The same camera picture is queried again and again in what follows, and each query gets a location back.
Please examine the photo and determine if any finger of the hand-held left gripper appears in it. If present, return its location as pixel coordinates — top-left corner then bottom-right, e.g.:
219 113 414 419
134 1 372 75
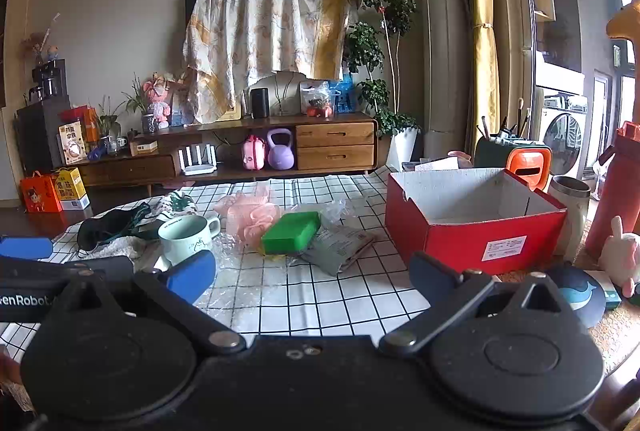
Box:
50 255 135 281
0 237 54 260

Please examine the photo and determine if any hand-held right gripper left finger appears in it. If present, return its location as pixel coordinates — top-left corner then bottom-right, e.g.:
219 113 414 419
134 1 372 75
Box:
47 251 246 354

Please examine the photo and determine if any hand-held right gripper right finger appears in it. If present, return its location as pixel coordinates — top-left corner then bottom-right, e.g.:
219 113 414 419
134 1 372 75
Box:
378 252 593 357

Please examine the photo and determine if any white knitted cloth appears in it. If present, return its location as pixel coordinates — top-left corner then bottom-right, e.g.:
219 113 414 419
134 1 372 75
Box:
79 235 147 264

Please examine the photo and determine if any dark cloth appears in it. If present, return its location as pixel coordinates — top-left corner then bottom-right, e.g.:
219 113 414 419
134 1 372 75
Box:
76 205 162 257

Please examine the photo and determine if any red cardboard box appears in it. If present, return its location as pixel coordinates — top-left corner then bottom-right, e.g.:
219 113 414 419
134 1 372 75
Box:
385 168 568 276

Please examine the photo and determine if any clear zip plastic bag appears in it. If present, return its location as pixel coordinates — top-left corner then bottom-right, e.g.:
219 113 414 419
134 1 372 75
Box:
195 231 301 337

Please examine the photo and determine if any white green printed sock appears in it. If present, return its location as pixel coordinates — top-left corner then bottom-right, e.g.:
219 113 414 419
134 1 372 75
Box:
150 192 199 225

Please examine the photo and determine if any pink bath pouf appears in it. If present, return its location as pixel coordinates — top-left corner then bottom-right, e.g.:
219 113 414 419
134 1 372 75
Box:
214 191 282 248

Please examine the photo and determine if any grey printed packet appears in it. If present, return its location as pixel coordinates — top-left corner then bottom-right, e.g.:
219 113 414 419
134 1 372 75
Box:
299 223 377 277

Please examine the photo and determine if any green sponge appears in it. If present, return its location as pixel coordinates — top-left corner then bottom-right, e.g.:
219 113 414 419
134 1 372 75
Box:
260 211 322 257

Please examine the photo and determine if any mint green mug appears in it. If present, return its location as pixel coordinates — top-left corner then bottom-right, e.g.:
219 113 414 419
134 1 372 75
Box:
158 214 221 266

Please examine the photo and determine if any orange gift bag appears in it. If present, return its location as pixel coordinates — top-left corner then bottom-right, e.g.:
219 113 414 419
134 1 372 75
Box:
19 174 64 214

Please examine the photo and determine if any yellow gift box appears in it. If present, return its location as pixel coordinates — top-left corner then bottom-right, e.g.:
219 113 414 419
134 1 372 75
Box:
52 167 93 211

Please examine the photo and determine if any white black checked tablecloth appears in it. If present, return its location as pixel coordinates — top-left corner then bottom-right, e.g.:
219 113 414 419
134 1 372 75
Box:
0 173 501 348

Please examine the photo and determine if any white tissue pack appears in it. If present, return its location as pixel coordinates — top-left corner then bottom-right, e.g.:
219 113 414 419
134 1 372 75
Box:
402 157 462 173

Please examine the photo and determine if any white router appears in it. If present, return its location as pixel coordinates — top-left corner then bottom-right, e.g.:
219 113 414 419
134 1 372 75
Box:
177 146 219 176

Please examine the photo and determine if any white orange snack box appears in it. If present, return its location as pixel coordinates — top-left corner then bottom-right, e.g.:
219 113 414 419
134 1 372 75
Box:
57 121 87 166

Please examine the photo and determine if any crumpled clear plastic wrap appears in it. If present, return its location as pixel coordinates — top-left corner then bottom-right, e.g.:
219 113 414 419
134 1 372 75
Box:
317 197 352 225

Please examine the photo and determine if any black water dispenser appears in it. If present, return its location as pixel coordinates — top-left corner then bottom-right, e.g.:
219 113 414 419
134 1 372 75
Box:
14 58 74 172

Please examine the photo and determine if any yellow white small box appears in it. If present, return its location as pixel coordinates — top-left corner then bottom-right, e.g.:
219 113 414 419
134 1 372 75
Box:
128 139 159 157

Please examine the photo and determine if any small pink bag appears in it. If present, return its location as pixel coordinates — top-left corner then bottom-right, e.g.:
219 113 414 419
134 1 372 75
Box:
241 134 266 170

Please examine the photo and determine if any red orange box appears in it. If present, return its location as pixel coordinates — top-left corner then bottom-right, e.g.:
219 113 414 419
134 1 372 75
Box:
60 105 101 144

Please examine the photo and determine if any small green potted plant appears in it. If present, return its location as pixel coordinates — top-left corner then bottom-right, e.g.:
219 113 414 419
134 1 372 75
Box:
95 95 124 146

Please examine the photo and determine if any green orange desk organizer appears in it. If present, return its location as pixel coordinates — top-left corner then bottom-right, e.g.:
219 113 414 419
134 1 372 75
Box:
473 135 553 192

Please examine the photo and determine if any purple kettlebell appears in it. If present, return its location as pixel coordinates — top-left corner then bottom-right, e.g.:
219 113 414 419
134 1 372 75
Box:
266 128 296 170

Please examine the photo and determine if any orchid plant patterned pot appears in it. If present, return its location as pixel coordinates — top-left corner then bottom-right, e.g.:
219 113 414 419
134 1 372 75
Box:
122 72 162 134

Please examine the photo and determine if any whale print mouse pad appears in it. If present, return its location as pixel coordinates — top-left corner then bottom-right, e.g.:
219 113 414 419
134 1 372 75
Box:
544 263 624 330

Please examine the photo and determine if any steel tumbler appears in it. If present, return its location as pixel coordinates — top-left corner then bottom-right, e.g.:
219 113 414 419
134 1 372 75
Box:
547 176 593 258

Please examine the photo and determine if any bundle of brushes and pens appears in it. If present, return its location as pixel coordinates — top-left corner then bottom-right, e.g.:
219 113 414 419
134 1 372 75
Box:
475 98 532 142

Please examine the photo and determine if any wooden TV cabinet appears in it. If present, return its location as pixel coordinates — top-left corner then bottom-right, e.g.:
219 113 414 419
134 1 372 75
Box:
75 112 379 198

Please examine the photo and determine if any picture card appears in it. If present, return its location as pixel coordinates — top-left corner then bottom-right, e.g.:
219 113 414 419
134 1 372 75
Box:
169 85 197 128

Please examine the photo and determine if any pink doll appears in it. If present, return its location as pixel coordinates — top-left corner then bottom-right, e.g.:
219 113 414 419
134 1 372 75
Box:
142 72 174 130

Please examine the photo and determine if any teal white small box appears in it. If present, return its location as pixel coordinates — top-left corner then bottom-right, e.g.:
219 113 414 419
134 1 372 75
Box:
584 269 624 310

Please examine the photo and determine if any black cylinder speaker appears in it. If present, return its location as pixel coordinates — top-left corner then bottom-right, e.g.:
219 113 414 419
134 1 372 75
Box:
249 87 270 120

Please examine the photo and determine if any washing machine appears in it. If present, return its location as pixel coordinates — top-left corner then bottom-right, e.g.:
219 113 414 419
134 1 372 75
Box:
541 95 589 182

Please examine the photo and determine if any white rabbit toy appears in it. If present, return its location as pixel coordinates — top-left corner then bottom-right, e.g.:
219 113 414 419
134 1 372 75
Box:
598 215 640 288

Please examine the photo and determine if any red water bottle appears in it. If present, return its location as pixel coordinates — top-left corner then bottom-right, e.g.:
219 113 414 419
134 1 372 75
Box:
584 121 640 260

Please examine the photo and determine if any dried flower vase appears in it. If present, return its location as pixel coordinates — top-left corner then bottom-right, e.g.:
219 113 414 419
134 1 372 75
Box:
22 12 62 62

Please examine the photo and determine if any white shell-shaped ornament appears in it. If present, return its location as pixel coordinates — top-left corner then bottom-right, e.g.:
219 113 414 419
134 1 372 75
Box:
269 71 312 116

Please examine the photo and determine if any snack-filled plastic bag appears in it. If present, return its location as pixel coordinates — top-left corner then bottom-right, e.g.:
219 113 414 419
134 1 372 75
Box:
299 80 337 120

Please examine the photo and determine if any covered standing air conditioner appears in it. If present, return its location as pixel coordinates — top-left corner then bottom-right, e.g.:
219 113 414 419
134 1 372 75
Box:
414 0 472 162

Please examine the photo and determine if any potted tree white pot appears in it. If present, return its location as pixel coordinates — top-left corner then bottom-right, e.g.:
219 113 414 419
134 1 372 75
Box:
344 0 422 172

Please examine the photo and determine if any yellow curtain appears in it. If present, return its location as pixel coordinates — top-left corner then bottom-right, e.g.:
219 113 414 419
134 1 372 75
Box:
464 0 502 154

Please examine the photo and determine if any floral yellow white sheet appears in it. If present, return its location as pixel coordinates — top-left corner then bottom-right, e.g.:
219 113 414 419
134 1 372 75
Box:
182 0 362 125

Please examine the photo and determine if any black television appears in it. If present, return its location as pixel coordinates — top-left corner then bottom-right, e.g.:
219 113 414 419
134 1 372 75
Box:
184 0 207 29

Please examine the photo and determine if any tan giraffe toy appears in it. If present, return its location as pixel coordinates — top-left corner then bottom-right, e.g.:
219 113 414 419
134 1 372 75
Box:
605 0 640 64

